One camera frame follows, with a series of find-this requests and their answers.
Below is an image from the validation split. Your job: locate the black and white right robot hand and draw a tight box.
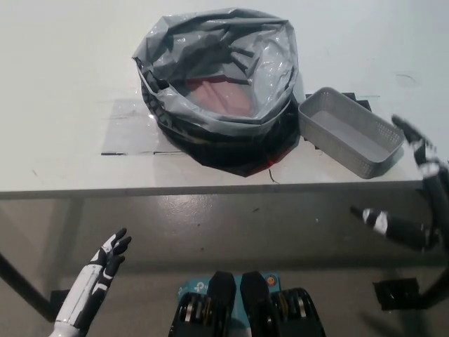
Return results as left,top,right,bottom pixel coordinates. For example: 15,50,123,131
350,114,449,252

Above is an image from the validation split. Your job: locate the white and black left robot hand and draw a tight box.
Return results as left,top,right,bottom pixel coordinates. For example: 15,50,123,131
53,227,133,330

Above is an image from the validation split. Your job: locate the small grey rectangular basket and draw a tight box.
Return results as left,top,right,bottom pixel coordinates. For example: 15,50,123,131
297,86,406,180

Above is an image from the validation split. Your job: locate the bin with grey plastic liner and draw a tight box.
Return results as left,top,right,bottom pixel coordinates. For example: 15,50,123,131
131,14,302,178

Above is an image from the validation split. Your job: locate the black table leg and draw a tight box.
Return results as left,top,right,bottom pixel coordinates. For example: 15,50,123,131
0,251,52,313

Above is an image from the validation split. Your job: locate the clear tape sheet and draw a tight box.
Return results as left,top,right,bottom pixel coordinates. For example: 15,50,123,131
99,96,187,156

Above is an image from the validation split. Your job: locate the red flat item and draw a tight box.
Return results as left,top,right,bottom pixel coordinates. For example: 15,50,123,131
185,75,253,117

